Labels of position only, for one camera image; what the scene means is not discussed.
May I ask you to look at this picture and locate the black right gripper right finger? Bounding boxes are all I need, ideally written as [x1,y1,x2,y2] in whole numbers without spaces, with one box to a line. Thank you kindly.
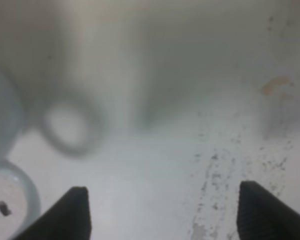
[236,181,300,240]

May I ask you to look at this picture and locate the light blue porcelain teapot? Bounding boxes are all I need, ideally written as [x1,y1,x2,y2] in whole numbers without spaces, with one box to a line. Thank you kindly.
[0,71,102,240]

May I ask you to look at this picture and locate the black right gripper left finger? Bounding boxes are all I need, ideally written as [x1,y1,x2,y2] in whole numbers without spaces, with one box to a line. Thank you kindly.
[15,186,92,240]

